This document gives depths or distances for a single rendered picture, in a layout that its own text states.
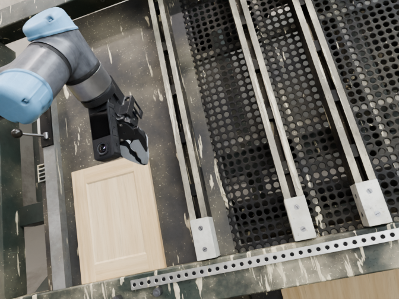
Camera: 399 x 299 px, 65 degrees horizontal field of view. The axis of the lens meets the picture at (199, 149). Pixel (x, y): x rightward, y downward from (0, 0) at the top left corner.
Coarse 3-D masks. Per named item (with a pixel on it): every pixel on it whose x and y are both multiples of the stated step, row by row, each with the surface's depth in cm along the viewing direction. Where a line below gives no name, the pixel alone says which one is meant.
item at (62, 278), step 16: (48, 160) 122; (48, 176) 120; (48, 192) 119; (64, 192) 122; (48, 208) 117; (64, 208) 119; (64, 224) 117; (64, 240) 115; (64, 256) 112; (64, 272) 110
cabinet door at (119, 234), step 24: (96, 168) 119; (120, 168) 116; (144, 168) 114; (96, 192) 117; (120, 192) 115; (144, 192) 112; (96, 216) 115; (120, 216) 113; (144, 216) 110; (96, 240) 113; (120, 240) 110; (144, 240) 108; (96, 264) 110; (120, 264) 108; (144, 264) 106
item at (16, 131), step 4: (16, 128) 116; (12, 132) 114; (16, 132) 114; (20, 132) 115; (44, 132) 123; (12, 136) 115; (16, 136) 115; (20, 136) 116; (40, 136) 122; (44, 136) 123; (48, 136) 123
